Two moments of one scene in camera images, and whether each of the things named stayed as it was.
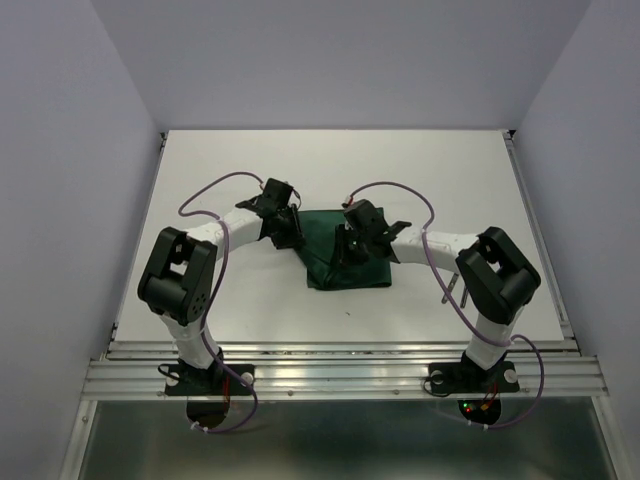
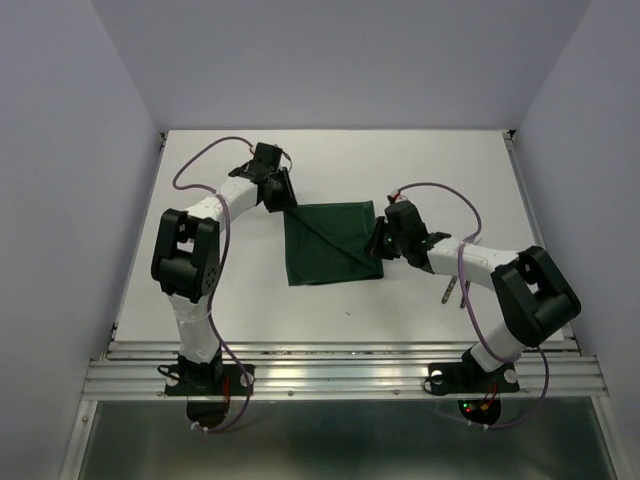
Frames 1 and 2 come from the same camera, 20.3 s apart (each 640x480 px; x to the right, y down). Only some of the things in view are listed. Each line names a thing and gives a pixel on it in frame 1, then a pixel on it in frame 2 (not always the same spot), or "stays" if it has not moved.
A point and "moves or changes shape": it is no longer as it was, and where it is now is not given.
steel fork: (445, 297) stays
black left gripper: (295, 236) -> (288, 199)
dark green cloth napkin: (318, 252) moves or changes shape
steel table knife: (464, 297) stays
